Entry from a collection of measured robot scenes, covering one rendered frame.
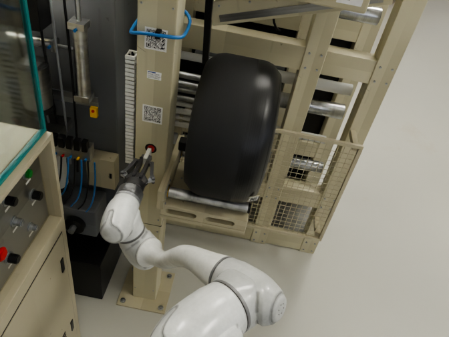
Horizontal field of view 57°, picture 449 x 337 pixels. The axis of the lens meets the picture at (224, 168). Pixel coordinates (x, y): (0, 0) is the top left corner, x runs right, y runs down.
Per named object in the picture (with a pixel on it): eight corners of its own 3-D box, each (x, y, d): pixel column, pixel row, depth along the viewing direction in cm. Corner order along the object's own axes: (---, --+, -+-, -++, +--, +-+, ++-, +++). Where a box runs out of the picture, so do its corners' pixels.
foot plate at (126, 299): (115, 305, 226) (115, 302, 225) (130, 265, 247) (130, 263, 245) (164, 314, 226) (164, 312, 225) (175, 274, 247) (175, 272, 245)
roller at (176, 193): (168, 184, 171) (166, 193, 173) (166, 188, 167) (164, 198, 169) (251, 200, 171) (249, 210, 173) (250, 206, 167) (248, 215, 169)
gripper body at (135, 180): (143, 185, 142) (150, 168, 149) (119, 180, 142) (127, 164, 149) (143, 200, 147) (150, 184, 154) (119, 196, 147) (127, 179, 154)
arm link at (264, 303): (238, 245, 105) (199, 269, 97) (298, 274, 93) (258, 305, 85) (240, 287, 110) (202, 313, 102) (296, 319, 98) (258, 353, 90)
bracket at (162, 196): (156, 208, 169) (157, 190, 162) (177, 150, 199) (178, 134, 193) (164, 210, 169) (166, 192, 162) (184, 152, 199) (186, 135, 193)
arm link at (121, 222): (105, 192, 139) (121, 220, 146) (87, 227, 127) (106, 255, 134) (134, 188, 136) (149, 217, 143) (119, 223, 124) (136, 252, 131)
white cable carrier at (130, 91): (125, 162, 172) (124, 55, 142) (128, 155, 176) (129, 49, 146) (135, 164, 172) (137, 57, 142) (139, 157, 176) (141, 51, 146)
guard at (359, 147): (170, 211, 244) (180, 110, 199) (170, 209, 245) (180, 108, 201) (321, 241, 243) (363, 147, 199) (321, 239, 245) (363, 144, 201)
